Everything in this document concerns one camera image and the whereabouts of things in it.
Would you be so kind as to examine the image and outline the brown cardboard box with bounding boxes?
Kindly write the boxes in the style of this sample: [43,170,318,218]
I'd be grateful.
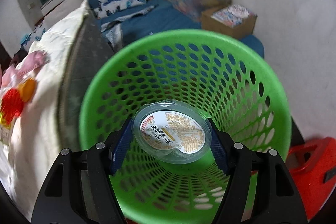
[201,5,257,40]

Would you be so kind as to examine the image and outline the butterfly pillow left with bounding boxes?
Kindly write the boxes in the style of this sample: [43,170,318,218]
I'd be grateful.
[20,21,48,52]

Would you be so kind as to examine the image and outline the clear jelly cup with label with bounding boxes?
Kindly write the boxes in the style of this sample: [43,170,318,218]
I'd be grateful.
[131,100,212,165]

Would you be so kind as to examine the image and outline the red plastic stool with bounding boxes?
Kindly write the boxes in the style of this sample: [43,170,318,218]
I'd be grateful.
[286,137,335,220]

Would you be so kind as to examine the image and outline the grey star-pattern mattress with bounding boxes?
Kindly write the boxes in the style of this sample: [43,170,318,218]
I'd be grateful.
[57,11,114,151]

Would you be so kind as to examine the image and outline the grey plain pillow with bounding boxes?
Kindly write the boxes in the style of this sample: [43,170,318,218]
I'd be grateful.
[43,0,84,29]

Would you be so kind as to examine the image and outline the green plastic mesh trash basket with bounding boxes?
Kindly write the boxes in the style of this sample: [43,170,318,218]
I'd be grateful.
[79,29,291,223]

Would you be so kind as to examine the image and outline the colourful picture book in box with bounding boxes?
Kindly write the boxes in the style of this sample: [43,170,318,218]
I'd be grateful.
[211,4,255,28]

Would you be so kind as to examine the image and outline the blue bed sheet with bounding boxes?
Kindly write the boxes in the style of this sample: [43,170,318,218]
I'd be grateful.
[88,0,265,58]

